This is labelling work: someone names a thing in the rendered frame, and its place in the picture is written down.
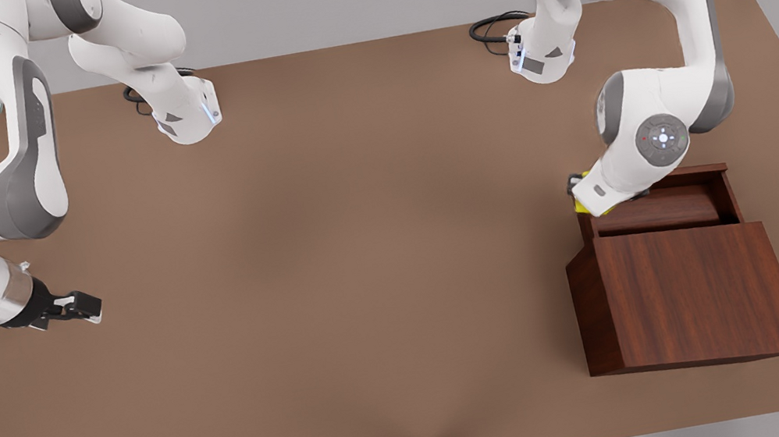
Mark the yellow square block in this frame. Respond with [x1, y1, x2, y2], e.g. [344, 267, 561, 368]
[568, 169, 601, 218]

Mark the dark wooden cabinet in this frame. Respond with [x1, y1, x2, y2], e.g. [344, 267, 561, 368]
[561, 206, 779, 389]

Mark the dark wooden drawer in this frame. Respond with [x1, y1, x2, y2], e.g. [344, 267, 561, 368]
[571, 159, 745, 251]

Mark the black cable loop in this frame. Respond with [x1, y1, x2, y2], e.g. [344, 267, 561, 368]
[120, 64, 204, 122]
[466, 8, 538, 62]

